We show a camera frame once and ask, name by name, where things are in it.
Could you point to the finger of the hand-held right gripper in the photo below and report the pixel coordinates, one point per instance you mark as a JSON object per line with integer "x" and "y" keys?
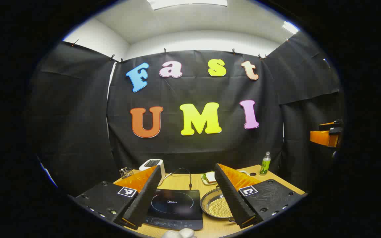
{"x": 322, "y": 138}
{"x": 337, "y": 122}

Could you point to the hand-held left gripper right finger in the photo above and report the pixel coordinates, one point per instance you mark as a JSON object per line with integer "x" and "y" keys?
{"x": 230, "y": 198}

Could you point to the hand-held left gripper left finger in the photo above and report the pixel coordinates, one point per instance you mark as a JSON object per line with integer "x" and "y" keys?
{"x": 144, "y": 201}

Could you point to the pile of soybeans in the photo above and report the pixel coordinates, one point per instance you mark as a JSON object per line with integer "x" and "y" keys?
{"x": 218, "y": 208}

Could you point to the stainless steel pot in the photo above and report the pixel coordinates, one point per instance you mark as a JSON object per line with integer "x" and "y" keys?
{"x": 207, "y": 201}

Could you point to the black induction cooktop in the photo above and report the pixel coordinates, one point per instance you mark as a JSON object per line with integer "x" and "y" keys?
{"x": 177, "y": 205}

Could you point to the sandwich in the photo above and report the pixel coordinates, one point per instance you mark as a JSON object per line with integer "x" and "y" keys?
{"x": 211, "y": 177}

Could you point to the white rectangular plate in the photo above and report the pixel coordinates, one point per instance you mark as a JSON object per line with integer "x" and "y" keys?
{"x": 204, "y": 181}

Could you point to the white toaster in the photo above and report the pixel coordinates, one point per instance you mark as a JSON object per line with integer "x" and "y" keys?
{"x": 152, "y": 163}

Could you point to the green drink bottle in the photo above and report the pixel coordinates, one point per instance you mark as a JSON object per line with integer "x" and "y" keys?
{"x": 265, "y": 165}

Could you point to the ceiling light panel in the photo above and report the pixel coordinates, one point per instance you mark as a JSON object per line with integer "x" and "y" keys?
{"x": 290, "y": 27}
{"x": 187, "y": 2}

